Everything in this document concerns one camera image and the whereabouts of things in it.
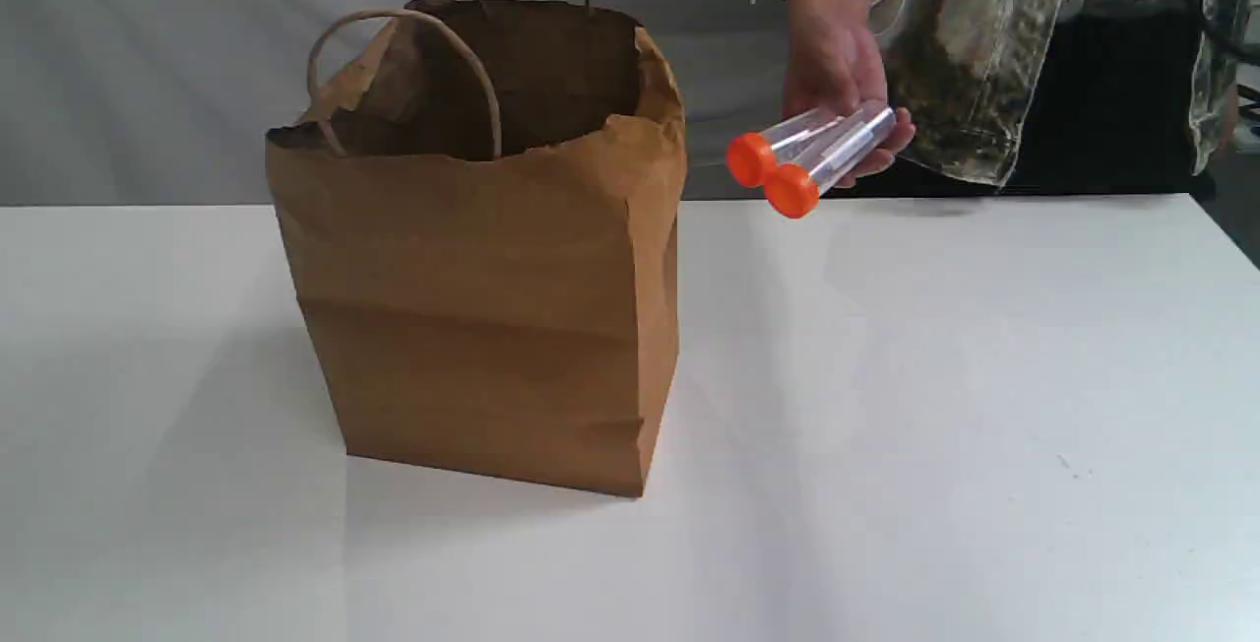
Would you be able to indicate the person's right hand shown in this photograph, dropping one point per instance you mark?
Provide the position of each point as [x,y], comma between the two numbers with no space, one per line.
[834,60]

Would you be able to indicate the clear tube orange cap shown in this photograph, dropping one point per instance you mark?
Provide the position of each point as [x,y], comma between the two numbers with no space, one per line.
[753,156]
[795,188]

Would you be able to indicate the brown paper bag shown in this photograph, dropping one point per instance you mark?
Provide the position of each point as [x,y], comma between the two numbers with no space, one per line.
[480,210]

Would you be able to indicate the camouflage jacket person torso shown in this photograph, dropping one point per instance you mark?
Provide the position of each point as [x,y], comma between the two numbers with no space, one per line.
[1054,96]

